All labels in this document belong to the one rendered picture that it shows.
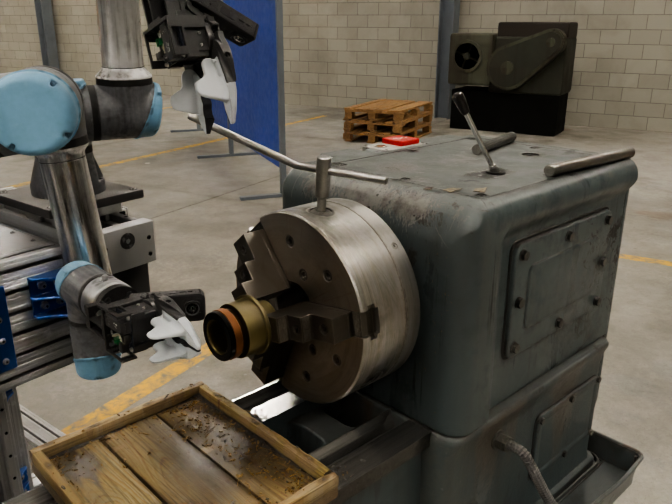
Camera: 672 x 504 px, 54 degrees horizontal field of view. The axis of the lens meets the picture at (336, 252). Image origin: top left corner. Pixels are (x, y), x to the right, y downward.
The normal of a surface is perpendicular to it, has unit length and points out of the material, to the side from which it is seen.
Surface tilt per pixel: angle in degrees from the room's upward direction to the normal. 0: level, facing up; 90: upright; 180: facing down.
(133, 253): 90
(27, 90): 89
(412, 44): 90
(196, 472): 0
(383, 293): 68
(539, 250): 90
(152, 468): 0
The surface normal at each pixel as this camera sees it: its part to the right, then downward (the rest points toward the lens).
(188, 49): 0.65, -0.07
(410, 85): -0.50, 0.29
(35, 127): 0.40, 0.29
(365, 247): 0.45, -0.56
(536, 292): 0.69, 0.24
